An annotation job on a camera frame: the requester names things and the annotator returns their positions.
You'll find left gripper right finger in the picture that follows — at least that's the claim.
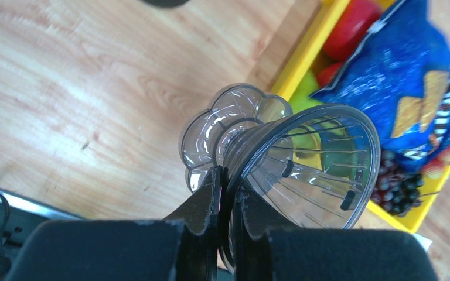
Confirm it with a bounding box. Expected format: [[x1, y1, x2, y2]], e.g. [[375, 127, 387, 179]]
[[234, 181, 287, 280]]

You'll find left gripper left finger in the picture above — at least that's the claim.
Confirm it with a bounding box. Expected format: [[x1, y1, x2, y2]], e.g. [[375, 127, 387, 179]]
[[165, 166, 223, 280]]

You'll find dark green lime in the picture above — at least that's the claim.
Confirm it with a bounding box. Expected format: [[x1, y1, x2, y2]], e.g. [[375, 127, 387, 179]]
[[317, 124, 358, 180]]

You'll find dark grape bunch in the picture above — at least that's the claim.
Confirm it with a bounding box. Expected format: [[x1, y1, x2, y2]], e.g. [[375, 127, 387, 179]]
[[370, 149, 424, 217]]

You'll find yellow-green lime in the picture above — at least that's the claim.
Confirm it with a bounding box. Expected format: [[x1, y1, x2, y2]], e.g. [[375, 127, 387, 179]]
[[289, 71, 323, 114]]

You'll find red lychee bunch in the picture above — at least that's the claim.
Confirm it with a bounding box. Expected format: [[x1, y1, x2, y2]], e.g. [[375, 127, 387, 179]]
[[421, 145, 450, 180]]

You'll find blue chips bag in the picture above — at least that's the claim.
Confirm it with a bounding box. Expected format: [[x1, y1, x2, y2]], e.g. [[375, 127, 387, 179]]
[[312, 1, 450, 172]]

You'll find red apple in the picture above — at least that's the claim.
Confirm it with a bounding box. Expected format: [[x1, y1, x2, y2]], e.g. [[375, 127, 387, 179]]
[[316, 0, 383, 87]]

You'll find yellow plastic tray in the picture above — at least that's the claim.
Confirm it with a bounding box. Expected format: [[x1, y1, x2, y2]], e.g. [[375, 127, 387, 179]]
[[271, 0, 450, 234]]

